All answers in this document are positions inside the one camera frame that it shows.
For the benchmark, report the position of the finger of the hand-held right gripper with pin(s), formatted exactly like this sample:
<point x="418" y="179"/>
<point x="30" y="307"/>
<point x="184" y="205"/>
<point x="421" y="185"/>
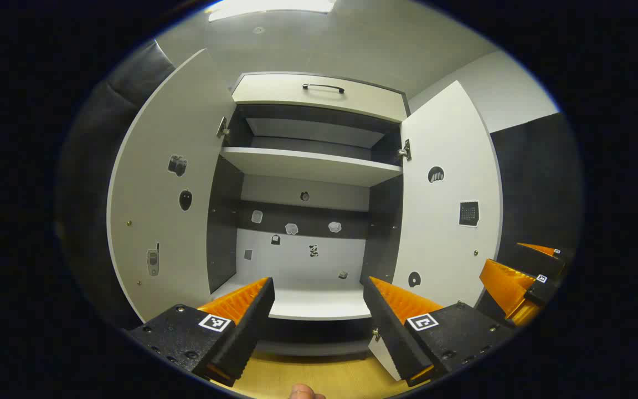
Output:
<point x="535" y="260"/>
<point x="510" y="285"/>

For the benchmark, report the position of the grey cabinet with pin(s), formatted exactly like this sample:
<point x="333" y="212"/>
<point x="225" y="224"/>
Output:
<point x="297" y="266"/>

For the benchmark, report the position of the cabinet flap door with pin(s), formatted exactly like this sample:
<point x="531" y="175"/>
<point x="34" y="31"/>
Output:
<point x="274" y="91"/>

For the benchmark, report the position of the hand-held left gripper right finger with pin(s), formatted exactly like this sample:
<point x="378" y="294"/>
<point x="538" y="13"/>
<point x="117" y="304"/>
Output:
<point x="388" y="332"/>

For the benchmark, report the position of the ceiling light panel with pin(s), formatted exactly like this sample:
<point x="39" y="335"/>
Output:
<point x="269" y="6"/>

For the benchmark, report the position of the white cabinet shelf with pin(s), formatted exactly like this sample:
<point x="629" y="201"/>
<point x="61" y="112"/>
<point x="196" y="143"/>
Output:
<point x="319" y="305"/>
<point x="308" y="166"/>

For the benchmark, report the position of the grey cabinet door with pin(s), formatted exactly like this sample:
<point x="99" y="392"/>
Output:
<point x="186" y="249"/>
<point x="441" y="238"/>

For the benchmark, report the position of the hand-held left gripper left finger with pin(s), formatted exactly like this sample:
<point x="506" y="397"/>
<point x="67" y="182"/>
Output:
<point x="250" y="332"/>

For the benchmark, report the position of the round ceiling fitting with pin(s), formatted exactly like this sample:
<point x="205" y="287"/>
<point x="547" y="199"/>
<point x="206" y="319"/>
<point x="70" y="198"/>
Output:
<point x="258" y="30"/>

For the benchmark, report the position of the black backdrop cloth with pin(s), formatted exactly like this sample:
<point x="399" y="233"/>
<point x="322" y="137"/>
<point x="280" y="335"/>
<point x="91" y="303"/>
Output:
<point x="535" y="183"/>
<point x="142" y="72"/>

